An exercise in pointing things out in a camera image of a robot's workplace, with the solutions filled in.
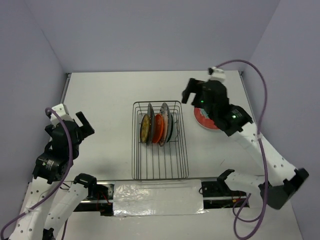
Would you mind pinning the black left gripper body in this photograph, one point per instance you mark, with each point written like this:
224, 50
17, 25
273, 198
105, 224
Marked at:
76, 149

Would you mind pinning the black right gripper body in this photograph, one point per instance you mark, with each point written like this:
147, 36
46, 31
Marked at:
198, 102

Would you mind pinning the red teal patterned plate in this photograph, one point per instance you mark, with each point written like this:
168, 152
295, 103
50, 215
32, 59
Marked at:
203, 119

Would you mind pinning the white blue floral plate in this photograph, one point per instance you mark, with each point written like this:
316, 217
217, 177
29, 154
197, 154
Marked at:
165, 112

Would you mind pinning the grey plate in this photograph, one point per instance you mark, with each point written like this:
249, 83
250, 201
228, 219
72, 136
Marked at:
151, 114

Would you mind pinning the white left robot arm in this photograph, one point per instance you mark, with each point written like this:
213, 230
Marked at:
41, 218

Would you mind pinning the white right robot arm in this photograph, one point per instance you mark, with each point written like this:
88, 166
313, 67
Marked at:
280, 181

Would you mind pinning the dark speckled plate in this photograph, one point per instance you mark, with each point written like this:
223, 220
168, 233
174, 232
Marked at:
170, 127

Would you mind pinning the orange plate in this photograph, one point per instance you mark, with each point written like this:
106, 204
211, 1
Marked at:
159, 128

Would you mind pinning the yellow patterned plate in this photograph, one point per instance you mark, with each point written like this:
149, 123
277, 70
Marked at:
145, 128

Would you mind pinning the silver foil tape sheet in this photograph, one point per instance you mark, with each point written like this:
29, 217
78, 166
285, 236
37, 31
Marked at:
157, 198

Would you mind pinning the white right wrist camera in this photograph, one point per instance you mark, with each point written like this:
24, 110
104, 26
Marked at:
216, 74

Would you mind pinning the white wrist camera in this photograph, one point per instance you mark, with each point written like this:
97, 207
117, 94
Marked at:
62, 111
216, 74

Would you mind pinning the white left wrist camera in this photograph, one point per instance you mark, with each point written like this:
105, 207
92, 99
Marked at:
62, 111

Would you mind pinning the grey wire dish rack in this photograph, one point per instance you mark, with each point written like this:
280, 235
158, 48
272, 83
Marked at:
151, 161

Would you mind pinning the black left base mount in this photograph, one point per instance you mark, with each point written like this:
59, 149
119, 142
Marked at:
100, 201

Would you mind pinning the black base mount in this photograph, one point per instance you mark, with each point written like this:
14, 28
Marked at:
214, 198
100, 201

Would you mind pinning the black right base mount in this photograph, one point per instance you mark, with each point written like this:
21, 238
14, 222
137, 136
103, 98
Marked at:
214, 198

